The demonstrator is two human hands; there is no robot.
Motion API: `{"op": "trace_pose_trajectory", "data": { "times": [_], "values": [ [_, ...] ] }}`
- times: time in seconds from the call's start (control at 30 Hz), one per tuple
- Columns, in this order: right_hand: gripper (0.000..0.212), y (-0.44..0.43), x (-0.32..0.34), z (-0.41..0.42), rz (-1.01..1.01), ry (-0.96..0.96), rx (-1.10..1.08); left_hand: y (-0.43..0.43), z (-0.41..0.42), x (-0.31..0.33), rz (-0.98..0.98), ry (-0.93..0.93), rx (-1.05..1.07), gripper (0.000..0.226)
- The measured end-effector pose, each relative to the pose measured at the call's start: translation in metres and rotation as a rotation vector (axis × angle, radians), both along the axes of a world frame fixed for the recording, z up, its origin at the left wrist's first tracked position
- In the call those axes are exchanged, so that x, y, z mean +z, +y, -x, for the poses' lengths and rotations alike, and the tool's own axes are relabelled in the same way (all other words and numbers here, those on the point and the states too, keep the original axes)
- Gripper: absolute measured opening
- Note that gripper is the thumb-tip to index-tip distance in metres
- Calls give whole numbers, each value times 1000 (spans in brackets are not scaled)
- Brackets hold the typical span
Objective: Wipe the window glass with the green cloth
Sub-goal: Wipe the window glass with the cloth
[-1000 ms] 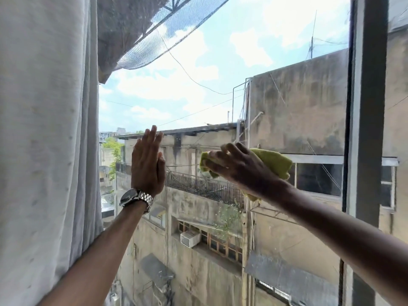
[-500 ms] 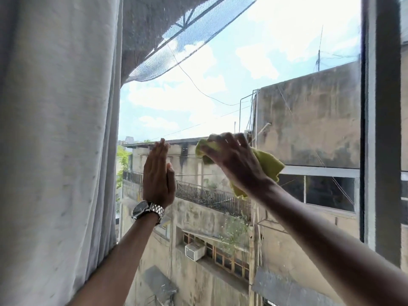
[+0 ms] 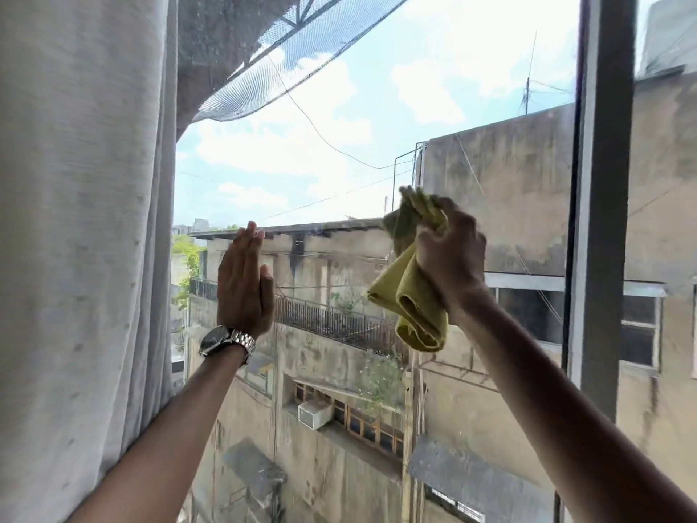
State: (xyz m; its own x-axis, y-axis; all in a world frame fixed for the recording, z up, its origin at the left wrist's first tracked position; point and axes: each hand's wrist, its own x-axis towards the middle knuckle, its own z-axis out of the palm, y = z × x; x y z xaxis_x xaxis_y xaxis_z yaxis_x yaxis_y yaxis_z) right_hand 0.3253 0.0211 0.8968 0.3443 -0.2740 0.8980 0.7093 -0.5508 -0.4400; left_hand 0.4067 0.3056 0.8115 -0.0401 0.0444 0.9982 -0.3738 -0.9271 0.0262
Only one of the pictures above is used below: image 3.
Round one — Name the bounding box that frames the person's right hand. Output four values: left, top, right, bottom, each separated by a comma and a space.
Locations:
400, 185, 489, 317

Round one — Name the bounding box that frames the green tree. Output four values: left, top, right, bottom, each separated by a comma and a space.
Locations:
171, 233, 205, 311

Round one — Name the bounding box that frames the white air conditioner unit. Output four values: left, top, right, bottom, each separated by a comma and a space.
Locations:
297, 400, 334, 431

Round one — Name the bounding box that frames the person's left hand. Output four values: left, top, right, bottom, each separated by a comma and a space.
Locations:
216, 221, 276, 338

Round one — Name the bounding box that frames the person's right forearm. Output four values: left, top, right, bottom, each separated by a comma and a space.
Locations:
449, 288, 697, 523

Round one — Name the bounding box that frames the small grey awning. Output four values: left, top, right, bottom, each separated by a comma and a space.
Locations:
221, 438, 287, 488

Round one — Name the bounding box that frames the silver metal wristwatch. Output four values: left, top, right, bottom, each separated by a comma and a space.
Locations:
197, 325, 257, 368

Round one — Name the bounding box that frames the rough concrete overhang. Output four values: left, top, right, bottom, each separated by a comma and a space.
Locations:
175, 0, 306, 139

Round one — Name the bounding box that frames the grey metal window frame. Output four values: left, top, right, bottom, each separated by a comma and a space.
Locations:
555, 0, 638, 523

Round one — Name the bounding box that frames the hanging black wire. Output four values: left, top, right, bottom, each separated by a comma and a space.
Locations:
266, 54, 415, 171

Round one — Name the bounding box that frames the green cloth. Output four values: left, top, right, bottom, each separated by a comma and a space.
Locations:
366, 185, 450, 354

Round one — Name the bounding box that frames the large grey corrugated awning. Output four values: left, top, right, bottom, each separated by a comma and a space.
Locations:
408, 438, 556, 523

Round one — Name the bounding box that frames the weathered beige concrete building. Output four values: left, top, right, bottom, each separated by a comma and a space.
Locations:
184, 65, 697, 523

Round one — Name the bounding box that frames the white fabric curtain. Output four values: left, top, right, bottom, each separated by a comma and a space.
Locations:
0, 0, 181, 523

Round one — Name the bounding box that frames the black metal balcony railing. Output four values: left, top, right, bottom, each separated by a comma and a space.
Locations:
189, 277, 407, 359

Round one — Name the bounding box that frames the clear window glass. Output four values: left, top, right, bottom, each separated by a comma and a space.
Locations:
171, 0, 584, 523
615, 0, 697, 523

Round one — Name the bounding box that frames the white-framed building window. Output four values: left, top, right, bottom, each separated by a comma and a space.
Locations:
481, 272, 668, 371

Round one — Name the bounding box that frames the grey mesh netting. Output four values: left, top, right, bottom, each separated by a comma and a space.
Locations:
193, 0, 415, 123

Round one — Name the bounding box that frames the person's left forearm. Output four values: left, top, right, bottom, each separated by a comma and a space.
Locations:
65, 345, 249, 523

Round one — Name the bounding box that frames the thin rooftop antenna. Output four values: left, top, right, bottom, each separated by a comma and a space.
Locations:
517, 31, 573, 116

